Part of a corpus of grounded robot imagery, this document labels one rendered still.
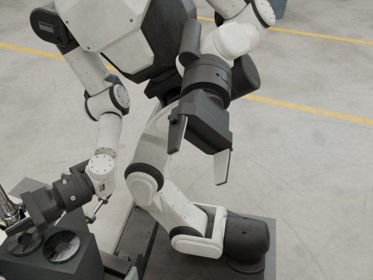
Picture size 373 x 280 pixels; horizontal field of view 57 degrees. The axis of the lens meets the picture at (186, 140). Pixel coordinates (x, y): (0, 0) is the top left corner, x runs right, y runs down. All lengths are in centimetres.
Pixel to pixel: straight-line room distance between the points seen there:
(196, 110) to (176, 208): 86
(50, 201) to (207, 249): 70
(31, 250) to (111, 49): 54
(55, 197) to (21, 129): 248
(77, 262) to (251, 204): 172
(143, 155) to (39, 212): 41
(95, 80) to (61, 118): 231
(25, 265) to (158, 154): 49
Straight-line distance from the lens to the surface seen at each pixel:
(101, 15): 88
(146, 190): 121
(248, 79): 93
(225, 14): 90
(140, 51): 89
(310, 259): 232
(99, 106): 109
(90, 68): 108
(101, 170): 91
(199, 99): 55
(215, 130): 54
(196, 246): 141
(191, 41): 63
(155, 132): 105
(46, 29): 108
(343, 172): 291
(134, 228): 161
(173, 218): 138
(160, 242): 158
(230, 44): 65
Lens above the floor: 188
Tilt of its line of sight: 40 degrees down
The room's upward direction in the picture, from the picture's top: straight up
